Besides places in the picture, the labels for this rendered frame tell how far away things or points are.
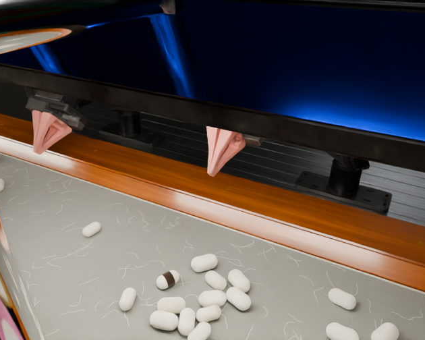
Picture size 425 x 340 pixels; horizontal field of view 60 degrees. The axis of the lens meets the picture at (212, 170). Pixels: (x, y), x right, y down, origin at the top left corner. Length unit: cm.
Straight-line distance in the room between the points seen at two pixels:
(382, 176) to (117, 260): 65
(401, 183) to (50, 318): 77
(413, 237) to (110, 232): 47
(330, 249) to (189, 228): 22
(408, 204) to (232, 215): 42
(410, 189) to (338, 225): 36
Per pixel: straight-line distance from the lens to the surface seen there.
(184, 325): 47
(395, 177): 98
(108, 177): 74
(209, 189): 66
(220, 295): 49
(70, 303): 54
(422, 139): 20
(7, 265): 19
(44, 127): 76
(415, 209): 88
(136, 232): 62
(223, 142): 53
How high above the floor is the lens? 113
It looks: 31 degrees down
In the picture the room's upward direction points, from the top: straight up
